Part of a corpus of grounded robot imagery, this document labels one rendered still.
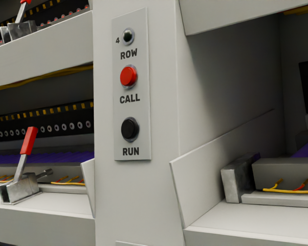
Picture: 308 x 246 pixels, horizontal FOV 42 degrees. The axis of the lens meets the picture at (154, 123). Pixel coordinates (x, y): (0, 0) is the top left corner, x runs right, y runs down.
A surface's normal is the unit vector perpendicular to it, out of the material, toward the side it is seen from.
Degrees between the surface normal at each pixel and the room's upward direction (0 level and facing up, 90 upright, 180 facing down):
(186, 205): 90
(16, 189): 90
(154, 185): 90
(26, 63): 106
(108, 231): 90
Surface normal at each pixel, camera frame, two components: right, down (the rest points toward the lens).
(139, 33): -0.65, -0.05
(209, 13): -0.62, 0.22
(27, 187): 0.77, -0.07
